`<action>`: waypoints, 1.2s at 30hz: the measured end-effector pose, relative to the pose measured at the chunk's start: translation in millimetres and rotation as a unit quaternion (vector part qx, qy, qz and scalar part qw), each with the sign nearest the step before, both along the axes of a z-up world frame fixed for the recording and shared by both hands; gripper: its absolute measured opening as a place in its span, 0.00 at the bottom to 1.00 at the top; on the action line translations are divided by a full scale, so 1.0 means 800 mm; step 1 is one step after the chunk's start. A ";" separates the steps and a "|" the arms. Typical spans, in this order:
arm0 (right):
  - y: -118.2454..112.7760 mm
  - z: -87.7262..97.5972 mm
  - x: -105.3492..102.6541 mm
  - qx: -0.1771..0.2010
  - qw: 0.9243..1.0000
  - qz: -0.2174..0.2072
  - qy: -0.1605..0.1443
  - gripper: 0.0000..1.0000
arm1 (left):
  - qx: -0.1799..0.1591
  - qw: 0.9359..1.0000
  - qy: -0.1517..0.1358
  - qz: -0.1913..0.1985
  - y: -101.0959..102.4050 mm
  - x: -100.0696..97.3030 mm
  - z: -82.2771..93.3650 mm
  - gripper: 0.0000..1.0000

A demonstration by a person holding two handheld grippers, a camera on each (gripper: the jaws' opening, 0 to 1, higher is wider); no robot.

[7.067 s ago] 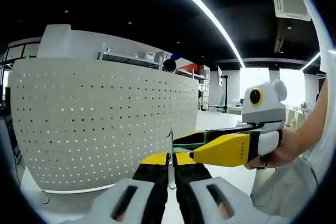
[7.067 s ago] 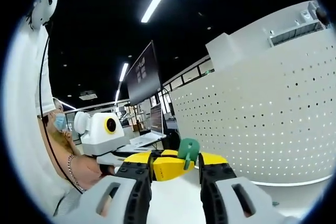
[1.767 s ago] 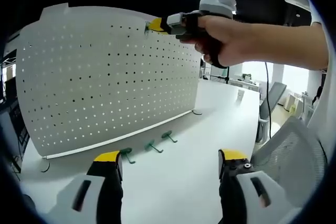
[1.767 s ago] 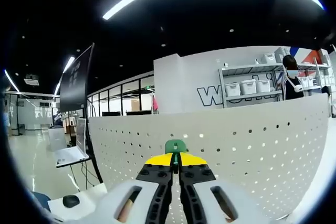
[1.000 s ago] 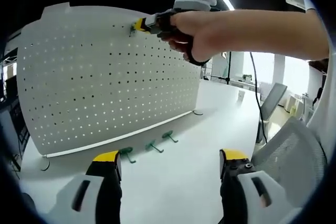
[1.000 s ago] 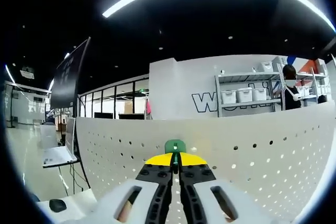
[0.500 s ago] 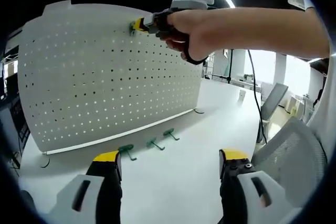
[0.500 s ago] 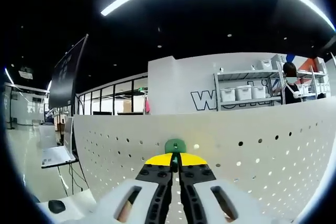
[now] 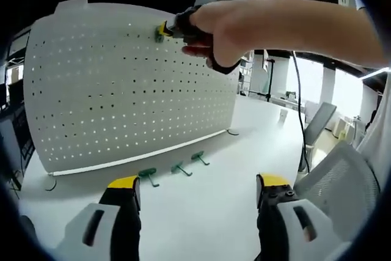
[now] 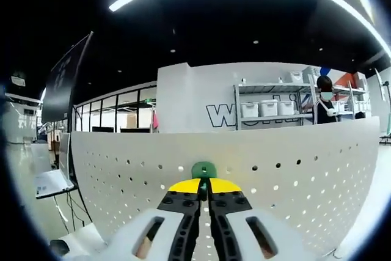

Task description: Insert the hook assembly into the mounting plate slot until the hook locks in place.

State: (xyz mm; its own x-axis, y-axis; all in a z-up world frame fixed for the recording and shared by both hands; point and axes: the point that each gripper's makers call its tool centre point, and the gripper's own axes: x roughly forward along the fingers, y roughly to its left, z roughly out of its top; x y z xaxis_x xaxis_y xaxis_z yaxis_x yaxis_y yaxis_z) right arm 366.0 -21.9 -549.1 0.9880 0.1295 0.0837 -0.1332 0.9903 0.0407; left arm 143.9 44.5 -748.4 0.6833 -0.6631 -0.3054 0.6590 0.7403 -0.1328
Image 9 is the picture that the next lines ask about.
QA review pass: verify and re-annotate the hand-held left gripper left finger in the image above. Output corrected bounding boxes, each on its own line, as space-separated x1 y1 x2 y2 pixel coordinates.
60 174 142 261

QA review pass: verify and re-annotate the grey mesh office chair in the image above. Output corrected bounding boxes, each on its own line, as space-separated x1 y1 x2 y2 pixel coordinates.
293 141 382 243

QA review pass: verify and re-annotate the white curved partition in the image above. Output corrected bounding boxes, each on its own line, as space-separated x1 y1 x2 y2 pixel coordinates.
57 0 90 11

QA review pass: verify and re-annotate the white perforated mounting plate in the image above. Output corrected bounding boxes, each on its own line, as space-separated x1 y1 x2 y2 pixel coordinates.
23 2 242 192

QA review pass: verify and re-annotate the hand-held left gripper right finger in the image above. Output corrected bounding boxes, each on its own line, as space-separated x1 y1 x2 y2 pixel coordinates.
255 173 352 261

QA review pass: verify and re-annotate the ceiling light strip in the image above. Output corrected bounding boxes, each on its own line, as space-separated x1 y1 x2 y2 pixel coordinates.
363 67 391 79

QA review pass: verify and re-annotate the black tripod stand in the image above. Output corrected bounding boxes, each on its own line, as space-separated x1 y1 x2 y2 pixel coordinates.
249 57 277 103

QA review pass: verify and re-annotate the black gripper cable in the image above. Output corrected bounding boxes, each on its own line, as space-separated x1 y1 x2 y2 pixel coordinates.
291 50 311 174

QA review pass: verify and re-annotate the green hook assembly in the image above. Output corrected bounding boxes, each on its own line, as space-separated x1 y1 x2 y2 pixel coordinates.
139 167 161 188
191 150 211 166
170 161 194 177
153 24 167 43

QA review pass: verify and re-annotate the person's right hand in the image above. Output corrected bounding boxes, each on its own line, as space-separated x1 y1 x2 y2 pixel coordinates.
182 0 256 75

